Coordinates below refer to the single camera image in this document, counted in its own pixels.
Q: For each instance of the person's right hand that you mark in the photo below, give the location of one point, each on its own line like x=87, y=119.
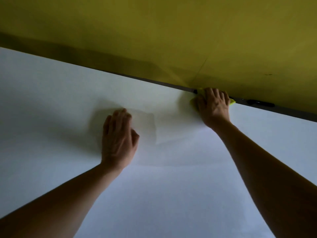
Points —
x=214, y=112

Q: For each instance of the person's left hand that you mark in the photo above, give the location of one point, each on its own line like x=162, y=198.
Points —
x=118, y=148

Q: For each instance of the person's right thumb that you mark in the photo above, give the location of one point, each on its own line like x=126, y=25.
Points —
x=200, y=104

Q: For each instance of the person's left little finger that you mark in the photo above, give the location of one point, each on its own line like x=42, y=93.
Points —
x=106, y=125

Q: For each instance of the person's right middle finger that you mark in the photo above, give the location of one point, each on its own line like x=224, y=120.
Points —
x=216, y=95

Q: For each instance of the person's left thumb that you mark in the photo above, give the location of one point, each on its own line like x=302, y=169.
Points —
x=135, y=139

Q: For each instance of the person's right little finger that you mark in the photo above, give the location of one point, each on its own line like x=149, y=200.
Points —
x=226, y=99

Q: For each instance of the yellow plastic smoothing scraper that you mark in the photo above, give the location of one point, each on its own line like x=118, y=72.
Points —
x=193, y=102

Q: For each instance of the white wallpaper sheet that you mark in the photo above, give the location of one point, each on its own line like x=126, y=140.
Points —
x=173, y=195

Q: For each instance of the person's right forearm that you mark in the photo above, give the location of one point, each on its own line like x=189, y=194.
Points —
x=272, y=185

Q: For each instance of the person's left forearm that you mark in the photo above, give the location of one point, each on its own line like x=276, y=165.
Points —
x=62, y=205

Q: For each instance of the black oblong clip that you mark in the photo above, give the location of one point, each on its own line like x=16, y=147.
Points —
x=260, y=103

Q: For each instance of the dark grey trim strip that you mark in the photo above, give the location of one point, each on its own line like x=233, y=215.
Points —
x=292, y=111

